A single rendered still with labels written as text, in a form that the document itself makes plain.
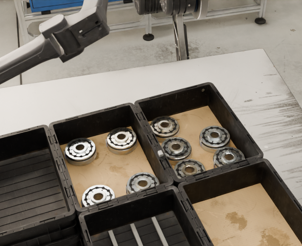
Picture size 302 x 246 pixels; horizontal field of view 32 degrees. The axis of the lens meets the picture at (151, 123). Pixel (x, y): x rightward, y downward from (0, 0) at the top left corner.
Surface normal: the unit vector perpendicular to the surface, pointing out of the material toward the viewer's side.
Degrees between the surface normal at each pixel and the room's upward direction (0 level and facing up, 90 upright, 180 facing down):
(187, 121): 0
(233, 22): 0
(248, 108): 0
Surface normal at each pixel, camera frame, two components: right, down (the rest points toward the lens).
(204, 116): -0.03, -0.73
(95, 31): 0.31, 0.62
